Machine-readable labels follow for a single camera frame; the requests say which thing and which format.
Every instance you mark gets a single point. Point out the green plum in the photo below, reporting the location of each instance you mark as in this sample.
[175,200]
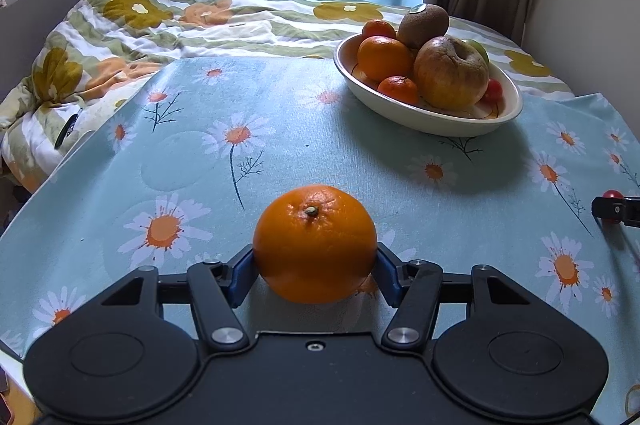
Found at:
[481,51]

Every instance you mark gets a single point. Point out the small mandarin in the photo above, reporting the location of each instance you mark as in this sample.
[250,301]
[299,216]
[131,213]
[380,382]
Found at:
[398,89]
[378,28]

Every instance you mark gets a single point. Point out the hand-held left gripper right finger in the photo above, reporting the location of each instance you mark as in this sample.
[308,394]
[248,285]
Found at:
[387,276]

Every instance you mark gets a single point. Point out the large orange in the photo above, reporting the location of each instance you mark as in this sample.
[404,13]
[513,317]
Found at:
[315,250]
[384,57]

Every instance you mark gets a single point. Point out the wrinkled brown apple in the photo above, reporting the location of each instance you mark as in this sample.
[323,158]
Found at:
[450,75]

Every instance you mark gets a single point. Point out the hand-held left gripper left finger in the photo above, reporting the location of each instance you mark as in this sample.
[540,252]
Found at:
[242,274]

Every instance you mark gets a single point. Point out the grey headboard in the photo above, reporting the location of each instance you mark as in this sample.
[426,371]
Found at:
[45,0]

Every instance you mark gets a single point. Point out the small black object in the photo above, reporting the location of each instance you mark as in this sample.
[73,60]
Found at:
[67,129]

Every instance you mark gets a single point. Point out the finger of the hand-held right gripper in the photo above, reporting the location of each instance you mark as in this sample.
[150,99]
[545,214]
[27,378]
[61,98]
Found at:
[622,210]

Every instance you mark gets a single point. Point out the red cherry tomato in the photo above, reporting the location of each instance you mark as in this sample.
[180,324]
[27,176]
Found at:
[494,90]
[612,194]

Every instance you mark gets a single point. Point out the cream oval dish bear print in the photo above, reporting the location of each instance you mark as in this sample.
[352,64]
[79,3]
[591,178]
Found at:
[440,120]

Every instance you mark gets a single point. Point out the light blue daisy tablecloth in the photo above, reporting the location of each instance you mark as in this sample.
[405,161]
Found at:
[310,135]

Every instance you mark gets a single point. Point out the striped floral duvet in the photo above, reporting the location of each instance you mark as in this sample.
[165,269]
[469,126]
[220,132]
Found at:
[150,30]

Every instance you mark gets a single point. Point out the kiwi with green sticker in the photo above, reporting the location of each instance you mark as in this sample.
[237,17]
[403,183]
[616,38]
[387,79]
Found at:
[425,27]

